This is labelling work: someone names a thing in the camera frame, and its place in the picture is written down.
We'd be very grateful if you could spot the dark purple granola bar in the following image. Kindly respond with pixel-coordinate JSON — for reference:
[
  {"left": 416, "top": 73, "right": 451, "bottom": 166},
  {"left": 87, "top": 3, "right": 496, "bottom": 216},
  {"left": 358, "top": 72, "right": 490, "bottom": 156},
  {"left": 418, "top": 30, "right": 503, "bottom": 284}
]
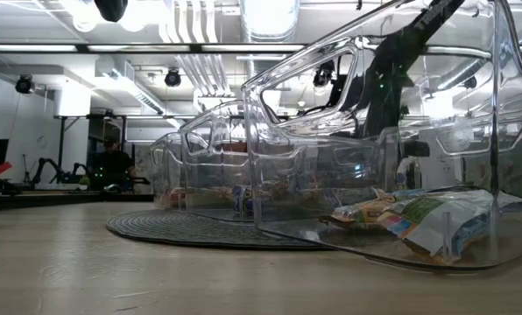
[{"left": 231, "top": 185, "right": 257, "bottom": 216}]

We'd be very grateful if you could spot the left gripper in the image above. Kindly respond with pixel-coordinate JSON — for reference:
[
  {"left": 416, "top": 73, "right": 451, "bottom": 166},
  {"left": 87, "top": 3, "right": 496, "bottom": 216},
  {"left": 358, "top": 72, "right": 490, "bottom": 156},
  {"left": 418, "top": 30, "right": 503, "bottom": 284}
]
[{"left": 94, "top": 0, "right": 129, "bottom": 23}]

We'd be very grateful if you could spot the clear plastic bin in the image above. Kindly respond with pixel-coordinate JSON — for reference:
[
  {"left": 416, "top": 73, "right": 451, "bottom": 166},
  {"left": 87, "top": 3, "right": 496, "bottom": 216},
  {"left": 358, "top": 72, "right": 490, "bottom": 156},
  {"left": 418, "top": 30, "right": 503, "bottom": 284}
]
[
  {"left": 240, "top": 0, "right": 522, "bottom": 273},
  {"left": 180, "top": 99, "right": 257, "bottom": 224},
  {"left": 149, "top": 130, "right": 187, "bottom": 211}
]

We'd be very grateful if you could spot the round grey woven placemat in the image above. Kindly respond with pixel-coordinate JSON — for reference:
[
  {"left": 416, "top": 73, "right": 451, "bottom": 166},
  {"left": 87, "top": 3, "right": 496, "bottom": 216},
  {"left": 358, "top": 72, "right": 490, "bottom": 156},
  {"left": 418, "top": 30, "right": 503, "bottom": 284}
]
[{"left": 105, "top": 208, "right": 332, "bottom": 252}]

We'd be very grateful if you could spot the black metal rack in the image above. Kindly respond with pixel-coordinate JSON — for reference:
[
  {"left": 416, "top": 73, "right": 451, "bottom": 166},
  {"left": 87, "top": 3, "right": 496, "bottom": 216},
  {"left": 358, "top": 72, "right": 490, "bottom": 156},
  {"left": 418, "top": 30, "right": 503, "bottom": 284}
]
[{"left": 54, "top": 114, "right": 151, "bottom": 193}]

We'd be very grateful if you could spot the black overhead beam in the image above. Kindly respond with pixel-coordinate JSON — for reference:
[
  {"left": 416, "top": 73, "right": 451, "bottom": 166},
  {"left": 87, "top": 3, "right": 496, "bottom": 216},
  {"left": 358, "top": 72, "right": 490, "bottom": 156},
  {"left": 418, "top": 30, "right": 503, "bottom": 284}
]
[{"left": 0, "top": 42, "right": 522, "bottom": 56}]

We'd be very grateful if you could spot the red green granola bar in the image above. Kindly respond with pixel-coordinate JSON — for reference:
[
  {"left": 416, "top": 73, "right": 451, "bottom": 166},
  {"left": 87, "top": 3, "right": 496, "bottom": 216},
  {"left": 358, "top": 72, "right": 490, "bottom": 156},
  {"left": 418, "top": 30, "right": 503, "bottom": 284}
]
[{"left": 155, "top": 186, "right": 191, "bottom": 210}]

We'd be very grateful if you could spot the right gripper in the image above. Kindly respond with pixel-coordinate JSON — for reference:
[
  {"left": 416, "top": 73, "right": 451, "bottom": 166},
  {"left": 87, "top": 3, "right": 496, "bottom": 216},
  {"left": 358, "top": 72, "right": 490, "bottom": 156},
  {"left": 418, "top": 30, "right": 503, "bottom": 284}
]
[{"left": 352, "top": 41, "right": 431, "bottom": 158}]

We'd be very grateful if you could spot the silver ceiling duct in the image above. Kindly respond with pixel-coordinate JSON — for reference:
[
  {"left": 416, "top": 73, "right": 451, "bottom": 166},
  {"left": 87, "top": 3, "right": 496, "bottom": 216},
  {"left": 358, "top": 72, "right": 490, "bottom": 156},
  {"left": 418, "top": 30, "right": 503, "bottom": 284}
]
[{"left": 238, "top": 0, "right": 301, "bottom": 44}]

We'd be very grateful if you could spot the tan green granola bar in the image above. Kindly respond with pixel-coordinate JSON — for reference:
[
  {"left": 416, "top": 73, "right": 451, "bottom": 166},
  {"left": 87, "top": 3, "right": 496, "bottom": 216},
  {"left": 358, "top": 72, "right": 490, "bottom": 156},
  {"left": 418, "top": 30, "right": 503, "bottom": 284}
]
[{"left": 377, "top": 188, "right": 522, "bottom": 260}]

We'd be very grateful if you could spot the black aluminium table frame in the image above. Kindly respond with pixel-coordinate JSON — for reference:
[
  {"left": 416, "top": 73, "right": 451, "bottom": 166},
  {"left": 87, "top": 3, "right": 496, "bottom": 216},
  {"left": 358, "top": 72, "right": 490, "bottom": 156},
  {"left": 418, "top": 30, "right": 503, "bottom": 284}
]
[{"left": 0, "top": 192, "right": 155, "bottom": 213}]

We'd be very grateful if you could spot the person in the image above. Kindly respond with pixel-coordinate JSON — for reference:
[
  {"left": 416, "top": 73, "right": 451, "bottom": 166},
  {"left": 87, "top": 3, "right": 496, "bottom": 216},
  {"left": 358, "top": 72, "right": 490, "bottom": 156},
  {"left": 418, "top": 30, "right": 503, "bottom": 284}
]
[{"left": 88, "top": 137, "right": 138, "bottom": 193}]

